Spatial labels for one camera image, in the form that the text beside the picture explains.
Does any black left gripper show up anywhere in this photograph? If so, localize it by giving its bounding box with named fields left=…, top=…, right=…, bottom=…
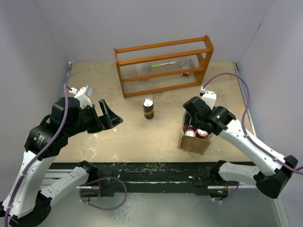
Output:
left=66, top=98, right=123, bottom=136

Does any brown canvas tote bag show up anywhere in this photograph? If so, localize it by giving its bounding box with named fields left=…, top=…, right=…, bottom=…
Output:
left=177, top=112, right=214, bottom=155

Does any black beverage can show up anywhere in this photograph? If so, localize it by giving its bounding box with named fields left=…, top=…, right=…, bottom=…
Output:
left=143, top=97, right=154, bottom=119

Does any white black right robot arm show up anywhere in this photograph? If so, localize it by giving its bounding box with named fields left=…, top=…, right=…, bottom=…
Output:
left=183, top=96, right=298, bottom=199

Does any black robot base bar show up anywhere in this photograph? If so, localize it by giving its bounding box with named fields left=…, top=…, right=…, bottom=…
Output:
left=70, top=162, right=239, bottom=198

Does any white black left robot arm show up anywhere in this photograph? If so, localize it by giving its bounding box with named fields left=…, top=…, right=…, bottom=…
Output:
left=0, top=97, right=123, bottom=227

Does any red soda can near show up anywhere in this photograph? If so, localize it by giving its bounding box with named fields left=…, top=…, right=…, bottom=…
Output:
left=196, top=129, right=210, bottom=140

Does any red soda can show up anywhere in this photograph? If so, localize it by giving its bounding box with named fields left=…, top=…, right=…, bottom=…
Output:
left=184, top=125, right=196, bottom=131
left=196, top=129, right=210, bottom=140

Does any purple soda can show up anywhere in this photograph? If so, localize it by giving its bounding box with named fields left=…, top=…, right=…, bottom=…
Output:
left=184, top=129, right=196, bottom=137

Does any orange wooden shelf rack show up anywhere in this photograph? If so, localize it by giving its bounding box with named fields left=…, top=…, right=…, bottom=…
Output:
left=114, top=35, right=214, bottom=98

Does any green white marker pen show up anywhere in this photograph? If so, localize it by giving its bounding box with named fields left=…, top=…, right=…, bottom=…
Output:
left=151, top=61, right=177, bottom=69

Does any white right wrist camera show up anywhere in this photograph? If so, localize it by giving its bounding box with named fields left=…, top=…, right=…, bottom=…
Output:
left=200, top=87, right=217, bottom=110

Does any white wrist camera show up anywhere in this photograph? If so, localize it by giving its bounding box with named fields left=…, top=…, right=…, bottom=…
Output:
left=69, top=85, right=93, bottom=109
left=200, top=87, right=217, bottom=110

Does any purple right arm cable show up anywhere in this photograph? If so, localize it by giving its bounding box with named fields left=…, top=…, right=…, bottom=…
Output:
left=202, top=72, right=303, bottom=175

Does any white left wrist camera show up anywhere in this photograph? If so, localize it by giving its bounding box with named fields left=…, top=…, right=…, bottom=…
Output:
left=69, top=85, right=93, bottom=109

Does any aluminium front frame rail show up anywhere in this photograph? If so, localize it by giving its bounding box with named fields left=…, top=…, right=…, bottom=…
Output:
left=38, top=162, right=261, bottom=194

